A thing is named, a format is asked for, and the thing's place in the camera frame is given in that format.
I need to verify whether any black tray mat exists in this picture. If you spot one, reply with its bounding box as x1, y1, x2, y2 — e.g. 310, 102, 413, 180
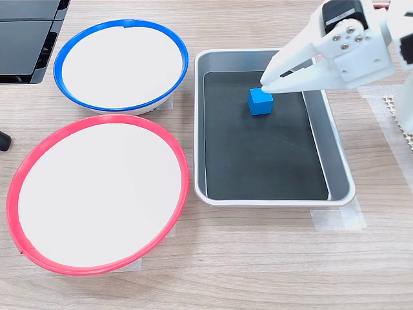
203, 70, 330, 201

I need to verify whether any small black rounded object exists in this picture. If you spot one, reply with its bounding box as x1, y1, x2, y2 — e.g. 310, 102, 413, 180
0, 130, 12, 152

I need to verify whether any clear tape strip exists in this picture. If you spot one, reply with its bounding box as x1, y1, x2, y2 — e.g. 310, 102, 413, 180
309, 206, 367, 231

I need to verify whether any white plate with blue rim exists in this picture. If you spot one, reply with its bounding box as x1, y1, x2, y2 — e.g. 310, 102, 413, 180
53, 18, 190, 116

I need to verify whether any steel tray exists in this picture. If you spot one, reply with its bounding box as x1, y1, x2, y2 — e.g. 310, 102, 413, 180
193, 48, 357, 207

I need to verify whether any white plate with red rim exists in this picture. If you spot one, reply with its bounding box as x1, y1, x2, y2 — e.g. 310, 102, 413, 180
5, 113, 190, 276

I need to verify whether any pale perforated base plate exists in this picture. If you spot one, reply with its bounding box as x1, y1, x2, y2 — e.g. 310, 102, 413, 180
382, 94, 413, 151

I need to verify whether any black flat device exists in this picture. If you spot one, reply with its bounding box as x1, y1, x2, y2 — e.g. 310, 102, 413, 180
0, 0, 72, 85

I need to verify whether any small blue cube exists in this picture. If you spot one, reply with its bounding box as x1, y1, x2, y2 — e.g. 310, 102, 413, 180
247, 87, 274, 116

